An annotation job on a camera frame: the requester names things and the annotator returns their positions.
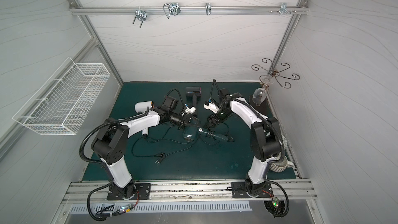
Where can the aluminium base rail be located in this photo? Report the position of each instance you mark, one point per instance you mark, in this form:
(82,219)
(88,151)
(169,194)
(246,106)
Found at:
(192,190)

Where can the aluminium top rail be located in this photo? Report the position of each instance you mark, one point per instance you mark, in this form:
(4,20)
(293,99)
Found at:
(185,10)

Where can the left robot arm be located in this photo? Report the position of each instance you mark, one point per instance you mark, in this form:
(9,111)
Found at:
(106,145)

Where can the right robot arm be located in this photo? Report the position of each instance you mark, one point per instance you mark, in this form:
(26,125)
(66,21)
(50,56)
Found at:
(266,141)

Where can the grey hair dryer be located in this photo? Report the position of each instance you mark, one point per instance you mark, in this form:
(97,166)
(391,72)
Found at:
(193,93)

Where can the white wire basket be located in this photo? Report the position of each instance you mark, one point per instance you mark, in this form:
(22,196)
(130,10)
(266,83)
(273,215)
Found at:
(60,106)

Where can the metal hook clamp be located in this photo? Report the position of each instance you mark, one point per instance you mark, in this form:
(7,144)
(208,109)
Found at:
(171,9)
(283,10)
(208,9)
(140,16)

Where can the black ornate jewelry stand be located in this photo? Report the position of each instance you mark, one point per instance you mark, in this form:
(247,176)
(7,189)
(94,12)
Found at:
(259,98)

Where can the green hair dryer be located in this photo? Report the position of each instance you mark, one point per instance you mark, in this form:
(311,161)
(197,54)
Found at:
(192,133)

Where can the green table mat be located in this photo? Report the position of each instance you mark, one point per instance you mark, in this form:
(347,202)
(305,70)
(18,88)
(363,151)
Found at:
(164,155)

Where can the white slotted cable duct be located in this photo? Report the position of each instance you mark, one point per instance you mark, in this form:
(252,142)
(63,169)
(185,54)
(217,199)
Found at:
(169,207)

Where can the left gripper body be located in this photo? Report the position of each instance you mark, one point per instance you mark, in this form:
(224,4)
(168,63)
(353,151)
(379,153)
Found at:
(188,121)

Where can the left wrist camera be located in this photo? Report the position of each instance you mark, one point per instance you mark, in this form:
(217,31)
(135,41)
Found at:
(189,110)

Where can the white hair dryer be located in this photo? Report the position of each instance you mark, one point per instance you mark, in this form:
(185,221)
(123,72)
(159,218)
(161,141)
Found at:
(142,107)

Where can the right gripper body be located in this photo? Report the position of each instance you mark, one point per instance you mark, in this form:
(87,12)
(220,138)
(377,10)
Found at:
(210,121)

